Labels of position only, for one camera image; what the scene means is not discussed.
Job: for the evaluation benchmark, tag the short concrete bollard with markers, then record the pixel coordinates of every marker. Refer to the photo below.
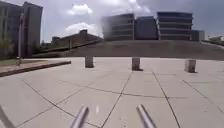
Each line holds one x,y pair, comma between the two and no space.
135,63
190,65
89,61

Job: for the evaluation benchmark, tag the grey-brown sloped embankment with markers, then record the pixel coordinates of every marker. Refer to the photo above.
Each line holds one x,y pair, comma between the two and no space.
140,49

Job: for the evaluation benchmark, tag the grey block building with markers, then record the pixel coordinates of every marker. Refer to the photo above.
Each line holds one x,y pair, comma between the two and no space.
120,28

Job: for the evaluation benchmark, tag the pale concrete slab plaza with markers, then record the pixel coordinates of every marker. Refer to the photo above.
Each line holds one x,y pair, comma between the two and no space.
140,90

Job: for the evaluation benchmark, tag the low dark building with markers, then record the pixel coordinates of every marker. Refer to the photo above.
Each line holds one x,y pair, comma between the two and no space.
80,39

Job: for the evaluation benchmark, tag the dark block building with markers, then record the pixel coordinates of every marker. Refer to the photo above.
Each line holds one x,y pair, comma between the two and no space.
146,28

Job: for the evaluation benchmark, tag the robot's own part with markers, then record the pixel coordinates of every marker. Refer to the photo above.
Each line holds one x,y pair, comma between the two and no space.
80,117
145,116

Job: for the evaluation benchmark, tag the striped block building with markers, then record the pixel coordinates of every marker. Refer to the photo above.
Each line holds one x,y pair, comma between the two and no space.
174,26

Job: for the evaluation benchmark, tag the dark raised kerb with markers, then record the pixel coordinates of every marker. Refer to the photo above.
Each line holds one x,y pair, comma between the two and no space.
36,67

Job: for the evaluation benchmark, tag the tall grey building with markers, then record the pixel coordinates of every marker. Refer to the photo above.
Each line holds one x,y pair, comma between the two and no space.
31,26

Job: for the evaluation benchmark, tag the small grey building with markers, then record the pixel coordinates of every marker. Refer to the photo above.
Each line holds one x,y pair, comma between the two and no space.
198,35

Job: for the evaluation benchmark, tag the pole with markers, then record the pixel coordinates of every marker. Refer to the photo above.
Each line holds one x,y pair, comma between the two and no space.
20,40

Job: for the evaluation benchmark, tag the tree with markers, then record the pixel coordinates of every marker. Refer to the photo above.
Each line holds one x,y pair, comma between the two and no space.
6,46

